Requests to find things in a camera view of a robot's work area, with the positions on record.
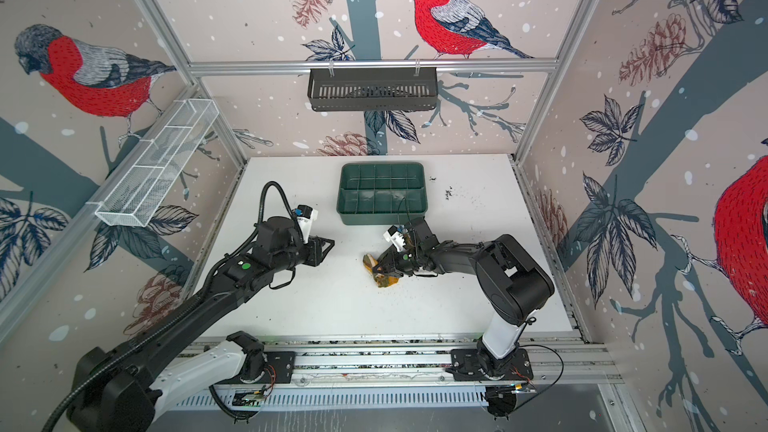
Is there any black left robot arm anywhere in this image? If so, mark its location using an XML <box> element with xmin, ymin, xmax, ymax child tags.
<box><xmin>43</xmin><ymin>205</ymin><xmax>335</xmax><ymax>431</ymax></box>

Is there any white wire mesh shelf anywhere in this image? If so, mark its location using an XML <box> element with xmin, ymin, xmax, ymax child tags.
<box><xmin>95</xmin><ymin>98</ymin><xmax>219</xmax><ymax>227</ymax></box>

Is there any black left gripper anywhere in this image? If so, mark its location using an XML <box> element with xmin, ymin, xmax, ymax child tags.
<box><xmin>273</xmin><ymin>233</ymin><xmax>338</xmax><ymax>274</ymax></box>

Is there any green plastic compartment tray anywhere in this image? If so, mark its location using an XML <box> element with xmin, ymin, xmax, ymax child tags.
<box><xmin>336</xmin><ymin>161</ymin><xmax>428</xmax><ymax>226</ymax></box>

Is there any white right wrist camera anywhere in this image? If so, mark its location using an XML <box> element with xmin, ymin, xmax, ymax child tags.
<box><xmin>384</xmin><ymin>225</ymin><xmax>406</xmax><ymax>252</ymax></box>

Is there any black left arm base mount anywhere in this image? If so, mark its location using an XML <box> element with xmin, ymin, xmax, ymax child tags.
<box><xmin>236</xmin><ymin>351</ymin><xmax>296</xmax><ymax>385</ymax></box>

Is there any aluminium top crossbar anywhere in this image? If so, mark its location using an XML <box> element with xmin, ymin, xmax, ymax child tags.
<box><xmin>187</xmin><ymin>58</ymin><xmax>560</xmax><ymax>77</ymax></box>

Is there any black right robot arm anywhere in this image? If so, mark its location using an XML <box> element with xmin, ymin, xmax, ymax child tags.
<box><xmin>364</xmin><ymin>217</ymin><xmax>555</xmax><ymax>380</ymax></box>

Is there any black hanging wire basket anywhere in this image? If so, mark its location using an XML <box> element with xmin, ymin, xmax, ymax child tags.
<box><xmin>307</xmin><ymin>67</ymin><xmax>439</xmax><ymax>112</ymax></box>

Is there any olive green striped sock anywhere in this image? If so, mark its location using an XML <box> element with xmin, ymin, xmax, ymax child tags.
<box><xmin>362</xmin><ymin>253</ymin><xmax>404</xmax><ymax>288</ymax></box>

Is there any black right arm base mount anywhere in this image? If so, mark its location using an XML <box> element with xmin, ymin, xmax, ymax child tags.
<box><xmin>445</xmin><ymin>345</ymin><xmax>534</xmax><ymax>382</ymax></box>

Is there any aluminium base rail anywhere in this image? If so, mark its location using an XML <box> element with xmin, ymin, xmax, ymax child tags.
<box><xmin>155</xmin><ymin>335</ymin><xmax>622</xmax><ymax>391</ymax></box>

